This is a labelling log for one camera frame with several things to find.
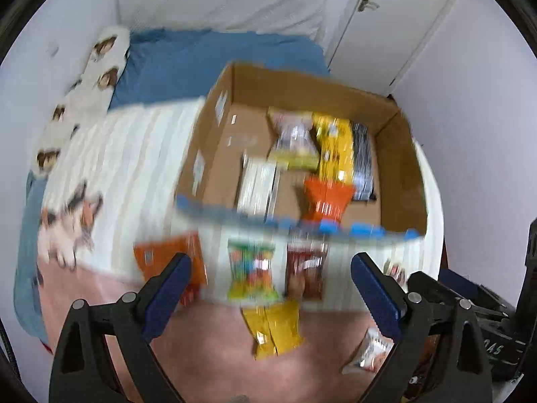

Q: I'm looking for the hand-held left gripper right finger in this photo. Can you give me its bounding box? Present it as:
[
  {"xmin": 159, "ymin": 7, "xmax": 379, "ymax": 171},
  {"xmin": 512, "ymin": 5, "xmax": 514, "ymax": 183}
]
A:
[{"xmin": 351, "ymin": 253, "xmax": 493, "ymax": 403}]

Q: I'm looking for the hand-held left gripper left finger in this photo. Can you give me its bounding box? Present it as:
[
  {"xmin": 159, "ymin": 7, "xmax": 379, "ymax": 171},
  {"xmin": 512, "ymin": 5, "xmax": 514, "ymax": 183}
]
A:
[{"xmin": 49, "ymin": 253, "xmax": 193, "ymax": 403}]

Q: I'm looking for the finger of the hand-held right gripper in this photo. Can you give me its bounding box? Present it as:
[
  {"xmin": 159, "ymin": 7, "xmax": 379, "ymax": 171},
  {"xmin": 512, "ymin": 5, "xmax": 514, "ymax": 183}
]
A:
[{"xmin": 408, "ymin": 271, "xmax": 479, "ymax": 304}]

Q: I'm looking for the long white red-label packet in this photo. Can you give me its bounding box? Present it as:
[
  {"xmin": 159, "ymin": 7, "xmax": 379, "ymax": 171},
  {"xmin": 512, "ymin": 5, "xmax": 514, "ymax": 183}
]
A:
[{"xmin": 383, "ymin": 258, "xmax": 408, "ymax": 291}]

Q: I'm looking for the orange snack packet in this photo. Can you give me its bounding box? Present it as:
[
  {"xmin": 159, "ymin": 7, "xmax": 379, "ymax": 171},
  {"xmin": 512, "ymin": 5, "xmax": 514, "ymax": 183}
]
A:
[
  {"xmin": 133, "ymin": 234, "xmax": 208, "ymax": 305},
  {"xmin": 303, "ymin": 177, "xmax": 355, "ymax": 224}
]

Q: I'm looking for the white packet with portrait print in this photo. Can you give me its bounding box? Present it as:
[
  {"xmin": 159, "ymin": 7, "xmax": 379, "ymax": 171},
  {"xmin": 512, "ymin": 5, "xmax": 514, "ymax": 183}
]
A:
[{"xmin": 341, "ymin": 327, "xmax": 395, "ymax": 375}]

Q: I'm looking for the brown snack packet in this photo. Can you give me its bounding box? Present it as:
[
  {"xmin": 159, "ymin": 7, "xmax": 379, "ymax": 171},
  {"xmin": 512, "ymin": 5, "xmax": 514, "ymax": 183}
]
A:
[{"xmin": 285, "ymin": 243, "xmax": 329, "ymax": 301}]

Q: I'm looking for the colourful candy packet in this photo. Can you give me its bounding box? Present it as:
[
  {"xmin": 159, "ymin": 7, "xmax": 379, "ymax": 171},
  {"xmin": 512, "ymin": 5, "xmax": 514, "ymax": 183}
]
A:
[{"xmin": 226, "ymin": 238, "xmax": 280, "ymax": 304}]

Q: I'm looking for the small yellow snack packet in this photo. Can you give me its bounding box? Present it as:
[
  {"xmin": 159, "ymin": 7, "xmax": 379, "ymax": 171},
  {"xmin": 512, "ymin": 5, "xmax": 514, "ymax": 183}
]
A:
[{"xmin": 241, "ymin": 301, "xmax": 303, "ymax": 360}]

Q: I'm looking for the cardboard box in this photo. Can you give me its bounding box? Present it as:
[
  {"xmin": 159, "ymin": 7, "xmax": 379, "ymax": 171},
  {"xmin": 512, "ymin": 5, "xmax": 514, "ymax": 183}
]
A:
[{"xmin": 170, "ymin": 61, "xmax": 429, "ymax": 248}]

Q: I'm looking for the black snack packet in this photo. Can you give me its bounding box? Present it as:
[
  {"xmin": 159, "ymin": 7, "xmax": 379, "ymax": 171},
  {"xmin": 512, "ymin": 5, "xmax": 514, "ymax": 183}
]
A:
[{"xmin": 350, "ymin": 123, "xmax": 376, "ymax": 202}]

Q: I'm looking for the white striped printed blanket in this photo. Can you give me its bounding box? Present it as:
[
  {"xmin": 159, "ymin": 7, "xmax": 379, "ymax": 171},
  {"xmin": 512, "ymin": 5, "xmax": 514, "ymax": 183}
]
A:
[{"xmin": 39, "ymin": 96, "xmax": 446, "ymax": 286}]

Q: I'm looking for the white ribbed snack packet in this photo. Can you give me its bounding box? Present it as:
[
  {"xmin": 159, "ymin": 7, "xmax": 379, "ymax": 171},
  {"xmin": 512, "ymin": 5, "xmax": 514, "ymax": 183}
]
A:
[{"xmin": 236, "ymin": 156, "xmax": 281, "ymax": 219}]

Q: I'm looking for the large yellow snack packet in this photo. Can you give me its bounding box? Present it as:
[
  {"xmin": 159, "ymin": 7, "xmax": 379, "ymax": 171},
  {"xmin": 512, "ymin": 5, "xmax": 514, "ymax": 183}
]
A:
[{"xmin": 312, "ymin": 113, "xmax": 356, "ymax": 185}]

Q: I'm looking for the clear packet with yellow-green edge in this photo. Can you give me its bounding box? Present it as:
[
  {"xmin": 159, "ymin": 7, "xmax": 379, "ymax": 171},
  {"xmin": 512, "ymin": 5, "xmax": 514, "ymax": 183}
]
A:
[{"xmin": 267, "ymin": 109, "xmax": 320, "ymax": 172}]

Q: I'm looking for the white bear-print bolster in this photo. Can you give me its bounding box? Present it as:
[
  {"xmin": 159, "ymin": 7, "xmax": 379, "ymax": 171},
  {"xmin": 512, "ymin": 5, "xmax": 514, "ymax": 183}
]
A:
[{"xmin": 35, "ymin": 25, "xmax": 132, "ymax": 178}]

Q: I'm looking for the blue pillow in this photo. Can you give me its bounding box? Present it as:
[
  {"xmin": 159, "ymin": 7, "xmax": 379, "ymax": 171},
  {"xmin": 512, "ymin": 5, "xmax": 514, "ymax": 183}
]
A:
[{"xmin": 108, "ymin": 27, "xmax": 333, "ymax": 112}]

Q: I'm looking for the white door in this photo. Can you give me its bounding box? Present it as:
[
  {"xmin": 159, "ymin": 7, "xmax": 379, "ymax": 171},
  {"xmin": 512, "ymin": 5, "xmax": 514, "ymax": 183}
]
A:
[{"xmin": 326, "ymin": 0, "xmax": 464, "ymax": 95}]

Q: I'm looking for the white pillow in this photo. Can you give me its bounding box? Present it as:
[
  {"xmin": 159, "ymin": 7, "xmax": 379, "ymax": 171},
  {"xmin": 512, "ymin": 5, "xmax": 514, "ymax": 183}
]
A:
[{"xmin": 114, "ymin": 0, "xmax": 329, "ymax": 38}]

